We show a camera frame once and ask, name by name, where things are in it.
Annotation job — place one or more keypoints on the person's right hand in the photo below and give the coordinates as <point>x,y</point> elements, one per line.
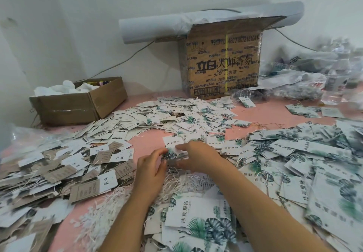
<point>198,155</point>

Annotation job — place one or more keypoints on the person's left hand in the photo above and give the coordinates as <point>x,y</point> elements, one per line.
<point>148,172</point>

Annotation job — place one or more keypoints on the heap of small tags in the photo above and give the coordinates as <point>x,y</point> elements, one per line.
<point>156,115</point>

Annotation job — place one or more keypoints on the pile of brown white tags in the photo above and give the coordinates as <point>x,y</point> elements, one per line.
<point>45,178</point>

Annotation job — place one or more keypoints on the pile of green leaf tags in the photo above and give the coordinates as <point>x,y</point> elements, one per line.
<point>303,172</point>

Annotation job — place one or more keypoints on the person's left forearm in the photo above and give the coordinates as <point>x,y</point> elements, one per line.
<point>122,226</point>

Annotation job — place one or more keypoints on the person's right forearm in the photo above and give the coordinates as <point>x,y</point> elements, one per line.
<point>272,212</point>

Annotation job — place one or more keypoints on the large printed cardboard box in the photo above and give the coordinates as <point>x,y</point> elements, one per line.
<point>222,61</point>

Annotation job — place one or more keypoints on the small open cardboard box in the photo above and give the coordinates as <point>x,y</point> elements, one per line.
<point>76,100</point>

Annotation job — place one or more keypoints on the white crumpled material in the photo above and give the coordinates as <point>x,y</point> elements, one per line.
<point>63,87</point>

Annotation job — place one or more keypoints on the clear plastic bag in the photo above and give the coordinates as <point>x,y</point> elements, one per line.
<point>28,135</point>

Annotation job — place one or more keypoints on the white roll in plastic wrap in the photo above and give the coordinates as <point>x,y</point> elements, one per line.
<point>154,26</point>

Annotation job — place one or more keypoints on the heap of clear plastic bags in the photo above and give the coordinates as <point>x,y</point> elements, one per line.
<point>312,77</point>

